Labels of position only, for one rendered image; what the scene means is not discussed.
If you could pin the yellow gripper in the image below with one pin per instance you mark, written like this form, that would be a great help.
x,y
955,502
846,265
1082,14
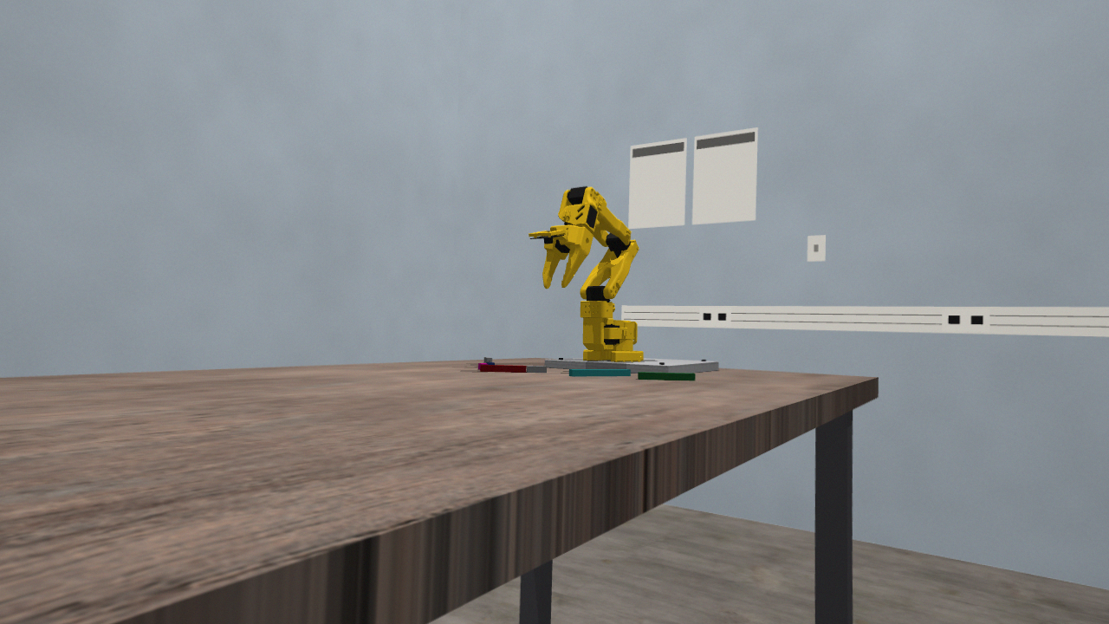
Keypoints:
x,y
576,241

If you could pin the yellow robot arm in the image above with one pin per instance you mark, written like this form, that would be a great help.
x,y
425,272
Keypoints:
x,y
601,333

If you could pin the red rod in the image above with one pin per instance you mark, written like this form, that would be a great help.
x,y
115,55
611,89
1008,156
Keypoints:
x,y
502,368

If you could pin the green rod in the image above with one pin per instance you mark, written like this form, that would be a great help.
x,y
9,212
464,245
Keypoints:
x,y
665,376

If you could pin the turquoise rod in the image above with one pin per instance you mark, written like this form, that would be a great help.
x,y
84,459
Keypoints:
x,y
599,372

